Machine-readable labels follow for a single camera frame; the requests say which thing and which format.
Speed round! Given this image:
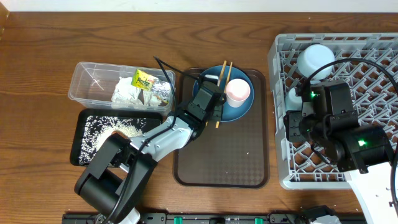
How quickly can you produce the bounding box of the light blue cup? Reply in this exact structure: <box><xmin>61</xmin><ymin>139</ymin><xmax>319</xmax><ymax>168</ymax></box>
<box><xmin>285</xmin><ymin>88</ymin><xmax>302</xmax><ymax>111</ymax></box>

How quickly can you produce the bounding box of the pink cup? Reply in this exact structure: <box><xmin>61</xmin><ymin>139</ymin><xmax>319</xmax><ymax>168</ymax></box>
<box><xmin>226</xmin><ymin>78</ymin><xmax>251</xmax><ymax>108</ymax></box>

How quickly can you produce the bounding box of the green yellow snack wrapper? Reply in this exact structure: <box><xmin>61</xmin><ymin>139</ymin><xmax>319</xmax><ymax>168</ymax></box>
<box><xmin>131</xmin><ymin>69</ymin><xmax>171</xmax><ymax>106</ymax></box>

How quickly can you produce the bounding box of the light blue rice bowl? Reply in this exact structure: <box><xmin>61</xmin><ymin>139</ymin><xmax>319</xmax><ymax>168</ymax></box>
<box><xmin>297</xmin><ymin>44</ymin><xmax>335</xmax><ymax>78</ymax></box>

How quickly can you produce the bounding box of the white tissue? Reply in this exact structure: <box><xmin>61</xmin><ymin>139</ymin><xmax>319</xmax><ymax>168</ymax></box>
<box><xmin>111</xmin><ymin>77</ymin><xmax>162</xmax><ymax>106</ymax></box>

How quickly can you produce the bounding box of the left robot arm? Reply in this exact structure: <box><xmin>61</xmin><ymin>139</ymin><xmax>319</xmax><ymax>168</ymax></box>
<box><xmin>74</xmin><ymin>93</ymin><xmax>226</xmax><ymax>223</ymax></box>

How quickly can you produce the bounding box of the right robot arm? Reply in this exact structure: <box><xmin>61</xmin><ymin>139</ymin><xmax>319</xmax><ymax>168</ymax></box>
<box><xmin>284</xmin><ymin>101</ymin><xmax>397</xmax><ymax>223</ymax></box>

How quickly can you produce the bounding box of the grey dishwasher rack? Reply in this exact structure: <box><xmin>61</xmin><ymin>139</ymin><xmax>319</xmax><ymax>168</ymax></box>
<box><xmin>267</xmin><ymin>33</ymin><xmax>397</xmax><ymax>190</ymax></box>

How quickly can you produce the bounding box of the right wooden chopstick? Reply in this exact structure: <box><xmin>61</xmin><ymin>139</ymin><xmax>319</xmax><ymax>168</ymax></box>
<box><xmin>215</xmin><ymin>60</ymin><xmax>233</xmax><ymax>129</ymax></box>

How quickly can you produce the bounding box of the wooden chopstick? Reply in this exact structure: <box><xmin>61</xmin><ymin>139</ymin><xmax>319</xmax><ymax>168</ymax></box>
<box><xmin>204</xmin><ymin>60</ymin><xmax>227</xmax><ymax>129</ymax></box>
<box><xmin>215</xmin><ymin>60</ymin><xmax>233</xmax><ymax>129</ymax></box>

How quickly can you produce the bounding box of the dark blue plate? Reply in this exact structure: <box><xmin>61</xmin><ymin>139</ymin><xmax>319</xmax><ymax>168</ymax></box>
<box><xmin>192</xmin><ymin>65</ymin><xmax>254</xmax><ymax>122</ymax></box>

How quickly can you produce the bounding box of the brown serving tray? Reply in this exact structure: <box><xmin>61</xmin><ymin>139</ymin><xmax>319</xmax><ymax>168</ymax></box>
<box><xmin>173</xmin><ymin>68</ymin><xmax>269</xmax><ymax>189</ymax></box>

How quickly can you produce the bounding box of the left wooden chopstick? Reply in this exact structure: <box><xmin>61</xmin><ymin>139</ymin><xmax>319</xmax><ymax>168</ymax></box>
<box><xmin>204</xmin><ymin>60</ymin><xmax>227</xmax><ymax>129</ymax></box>

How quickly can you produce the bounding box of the clear plastic bin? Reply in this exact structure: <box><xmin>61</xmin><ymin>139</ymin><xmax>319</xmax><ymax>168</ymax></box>
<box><xmin>68</xmin><ymin>62</ymin><xmax>175</xmax><ymax>116</ymax></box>

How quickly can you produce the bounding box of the white rice pile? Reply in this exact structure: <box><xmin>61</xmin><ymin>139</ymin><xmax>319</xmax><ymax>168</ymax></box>
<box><xmin>78</xmin><ymin>115</ymin><xmax>148</xmax><ymax>166</ymax></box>

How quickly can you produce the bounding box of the black plastic tray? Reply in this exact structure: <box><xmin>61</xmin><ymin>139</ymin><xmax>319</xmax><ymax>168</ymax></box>
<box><xmin>70</xmin><ymin>109</ymin><xmax>163</xmax><ymax>166</ymax></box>

